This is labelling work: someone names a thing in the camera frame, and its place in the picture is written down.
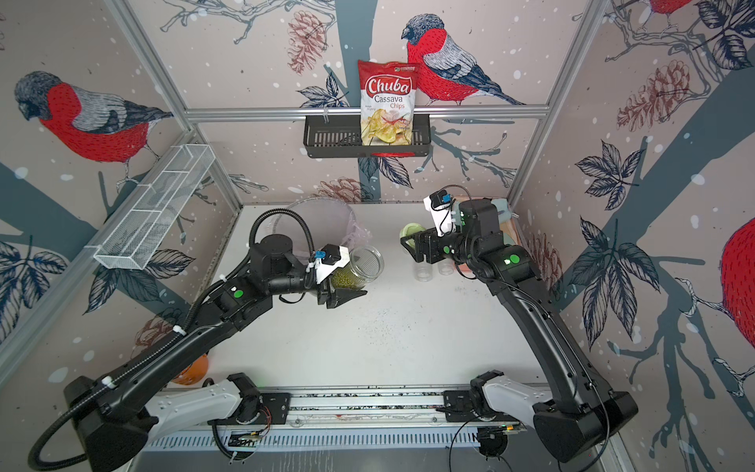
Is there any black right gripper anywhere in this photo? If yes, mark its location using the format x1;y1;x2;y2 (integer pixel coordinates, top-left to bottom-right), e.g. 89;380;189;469
400;223;479;267

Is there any green lid mung bean jar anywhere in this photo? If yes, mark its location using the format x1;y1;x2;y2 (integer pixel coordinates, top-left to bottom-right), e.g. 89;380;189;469
330;246;385;290

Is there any light green jar lid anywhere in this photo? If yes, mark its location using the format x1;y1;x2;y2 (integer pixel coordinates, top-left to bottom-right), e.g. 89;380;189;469
399;223;426;238

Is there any short clear mung bean jar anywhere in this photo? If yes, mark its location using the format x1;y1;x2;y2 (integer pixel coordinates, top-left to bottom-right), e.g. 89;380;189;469
413;263;434;282

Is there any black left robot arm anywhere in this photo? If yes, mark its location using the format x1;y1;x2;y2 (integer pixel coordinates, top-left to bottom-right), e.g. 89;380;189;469
28;234;365;471

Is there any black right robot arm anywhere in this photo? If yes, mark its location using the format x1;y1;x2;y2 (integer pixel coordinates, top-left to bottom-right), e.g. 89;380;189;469
400;190;638;463

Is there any clear plastic bin liner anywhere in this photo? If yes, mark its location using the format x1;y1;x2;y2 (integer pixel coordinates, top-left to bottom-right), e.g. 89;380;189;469
267;197;373;261

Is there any white mesh trash bin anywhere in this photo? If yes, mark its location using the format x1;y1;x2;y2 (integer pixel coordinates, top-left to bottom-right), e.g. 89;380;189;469
276;197;360;249

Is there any teal folded cloth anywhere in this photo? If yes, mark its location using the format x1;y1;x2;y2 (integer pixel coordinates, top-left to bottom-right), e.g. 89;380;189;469
492;199;520;245

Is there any pink serving tray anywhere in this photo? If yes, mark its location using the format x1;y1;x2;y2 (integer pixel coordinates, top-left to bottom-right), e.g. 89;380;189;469
509;207;524;246

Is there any orange round object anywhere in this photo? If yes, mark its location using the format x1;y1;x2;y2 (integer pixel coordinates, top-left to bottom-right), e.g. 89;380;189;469
172;354;210;385

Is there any Chuba cassava chips bag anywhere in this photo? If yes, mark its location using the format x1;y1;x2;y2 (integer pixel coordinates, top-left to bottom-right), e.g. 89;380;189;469
358;61;419;147

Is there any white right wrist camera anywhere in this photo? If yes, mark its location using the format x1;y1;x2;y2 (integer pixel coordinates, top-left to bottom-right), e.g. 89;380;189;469
423;189;455;237

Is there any black corrugated cable conduit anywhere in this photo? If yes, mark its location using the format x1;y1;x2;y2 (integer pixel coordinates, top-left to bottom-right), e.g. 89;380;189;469
28;207;317;471

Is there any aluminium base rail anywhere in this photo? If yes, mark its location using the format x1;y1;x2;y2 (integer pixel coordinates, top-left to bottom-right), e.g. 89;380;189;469
252;385;521;430

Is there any dark grey wall shelf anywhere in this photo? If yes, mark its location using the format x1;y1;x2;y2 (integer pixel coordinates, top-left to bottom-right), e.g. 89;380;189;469
303;114;432;159

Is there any white wire mesh shelf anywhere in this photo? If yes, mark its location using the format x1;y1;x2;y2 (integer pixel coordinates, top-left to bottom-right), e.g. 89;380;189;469
94;144;215;269

